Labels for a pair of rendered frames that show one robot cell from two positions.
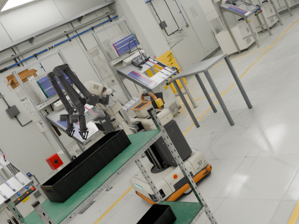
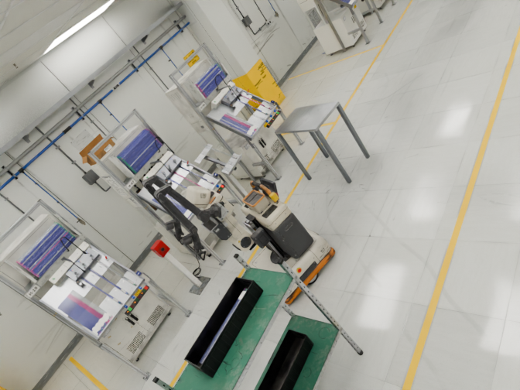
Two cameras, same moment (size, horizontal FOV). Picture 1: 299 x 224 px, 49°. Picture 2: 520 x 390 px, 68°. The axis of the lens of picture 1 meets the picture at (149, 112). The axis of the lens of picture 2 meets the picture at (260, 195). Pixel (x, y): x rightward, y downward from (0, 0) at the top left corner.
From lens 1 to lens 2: 106 cm
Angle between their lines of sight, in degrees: 17
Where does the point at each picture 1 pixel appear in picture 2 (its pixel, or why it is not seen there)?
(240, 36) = (345, 30)
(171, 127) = (290, 221)
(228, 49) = (330, 46)
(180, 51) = (271, 53)
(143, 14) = (221, 18)
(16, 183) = (128, 285)
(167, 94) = (268, 131)
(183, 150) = (304, 241)
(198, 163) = (320, 251)
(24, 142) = (112, 208)
